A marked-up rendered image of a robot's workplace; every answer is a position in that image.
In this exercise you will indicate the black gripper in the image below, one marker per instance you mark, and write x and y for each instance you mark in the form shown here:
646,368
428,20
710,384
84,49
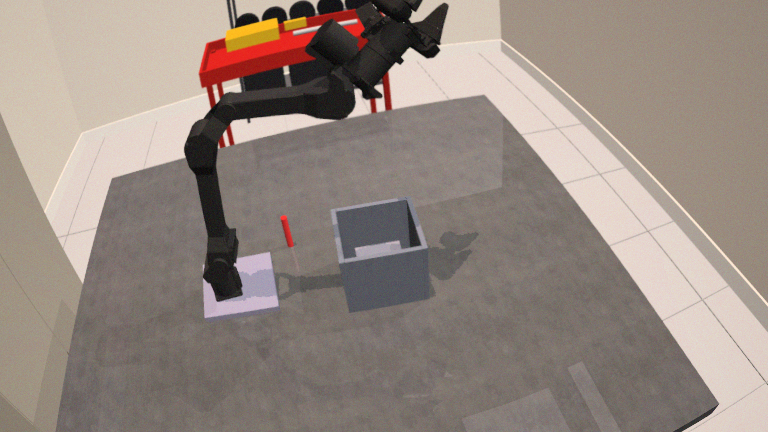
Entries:
394,38

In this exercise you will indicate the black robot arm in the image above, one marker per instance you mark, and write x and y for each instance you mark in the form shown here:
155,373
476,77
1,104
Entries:
329,97

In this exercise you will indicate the red peg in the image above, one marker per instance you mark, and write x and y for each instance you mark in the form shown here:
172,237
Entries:
287,231

